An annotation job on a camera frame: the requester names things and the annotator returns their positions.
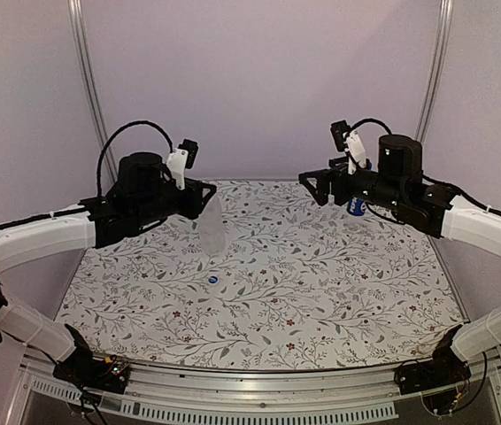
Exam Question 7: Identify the right aluminium frame post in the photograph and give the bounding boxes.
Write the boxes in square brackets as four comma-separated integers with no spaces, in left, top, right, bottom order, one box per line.
[415,0,454,143]

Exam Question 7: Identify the floral patterned table mat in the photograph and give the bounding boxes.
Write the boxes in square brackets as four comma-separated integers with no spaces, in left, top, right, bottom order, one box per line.
[57,182,465,370]

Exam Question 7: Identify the left aluminium frame post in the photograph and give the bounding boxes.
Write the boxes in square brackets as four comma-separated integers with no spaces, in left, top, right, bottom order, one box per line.
[66,0,117,178]

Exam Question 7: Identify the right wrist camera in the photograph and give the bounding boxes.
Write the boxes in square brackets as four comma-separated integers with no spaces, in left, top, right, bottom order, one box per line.
[330,120,367,174]

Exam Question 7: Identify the clear plastic bottle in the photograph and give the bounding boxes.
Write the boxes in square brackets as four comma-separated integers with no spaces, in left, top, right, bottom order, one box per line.
[197,195,227,256]

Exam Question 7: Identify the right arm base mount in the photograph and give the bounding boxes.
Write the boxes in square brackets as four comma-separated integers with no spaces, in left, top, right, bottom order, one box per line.
[394,344,471,395]

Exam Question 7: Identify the aluminium frame post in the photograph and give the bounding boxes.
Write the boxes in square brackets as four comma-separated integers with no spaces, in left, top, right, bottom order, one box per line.
[66,0,117,178]
[415,0,454,143]

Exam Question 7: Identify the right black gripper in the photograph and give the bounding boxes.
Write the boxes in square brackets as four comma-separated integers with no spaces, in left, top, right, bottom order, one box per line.
[300,156,405,213]

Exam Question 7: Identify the aluminium front rail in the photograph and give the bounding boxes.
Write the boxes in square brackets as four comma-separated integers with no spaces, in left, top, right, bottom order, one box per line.
[4,352,501,424]

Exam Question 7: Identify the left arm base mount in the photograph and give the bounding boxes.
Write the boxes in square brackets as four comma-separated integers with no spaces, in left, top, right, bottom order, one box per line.
[53,324,130,394]

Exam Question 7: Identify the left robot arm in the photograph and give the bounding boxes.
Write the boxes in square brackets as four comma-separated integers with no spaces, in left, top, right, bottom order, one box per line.
[0,149,217,384]

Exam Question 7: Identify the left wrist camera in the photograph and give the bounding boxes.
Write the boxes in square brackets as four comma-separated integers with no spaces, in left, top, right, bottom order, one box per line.
[166,139,198,190]

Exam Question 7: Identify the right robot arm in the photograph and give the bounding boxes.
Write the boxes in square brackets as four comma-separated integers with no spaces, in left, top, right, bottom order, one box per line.
[298,135,501,386]

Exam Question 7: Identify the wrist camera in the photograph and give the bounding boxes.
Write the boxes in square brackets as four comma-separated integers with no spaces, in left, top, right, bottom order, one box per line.
[166,139,198,190]
[330,120,367,174]

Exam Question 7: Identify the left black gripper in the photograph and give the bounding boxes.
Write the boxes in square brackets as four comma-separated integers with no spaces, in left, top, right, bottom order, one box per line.
[133,178,215,228]

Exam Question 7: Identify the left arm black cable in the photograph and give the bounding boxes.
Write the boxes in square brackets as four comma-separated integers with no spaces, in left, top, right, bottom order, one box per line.
[95,120,174,198]

